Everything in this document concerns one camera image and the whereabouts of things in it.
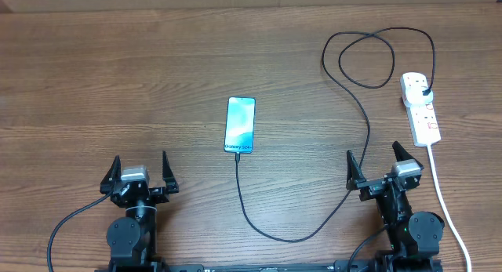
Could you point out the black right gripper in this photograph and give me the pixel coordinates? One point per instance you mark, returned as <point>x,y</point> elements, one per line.
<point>369,186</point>

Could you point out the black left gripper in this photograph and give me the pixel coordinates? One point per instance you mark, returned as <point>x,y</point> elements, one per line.
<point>160,194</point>

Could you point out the Galaxy S24 smartphone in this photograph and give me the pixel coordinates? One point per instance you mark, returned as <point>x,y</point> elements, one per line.
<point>239,128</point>

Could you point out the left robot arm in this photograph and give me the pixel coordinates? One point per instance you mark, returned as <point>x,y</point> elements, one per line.
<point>133,237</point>

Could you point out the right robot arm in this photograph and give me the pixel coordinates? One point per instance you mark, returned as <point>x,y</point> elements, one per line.
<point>414,236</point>

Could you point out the white charger plug adapter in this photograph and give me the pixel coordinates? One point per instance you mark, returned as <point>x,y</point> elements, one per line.
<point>417,96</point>

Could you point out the white power strip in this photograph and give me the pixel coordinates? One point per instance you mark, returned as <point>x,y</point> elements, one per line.
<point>422,119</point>

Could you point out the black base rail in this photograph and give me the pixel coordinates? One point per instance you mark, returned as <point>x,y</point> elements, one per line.
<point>270,268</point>

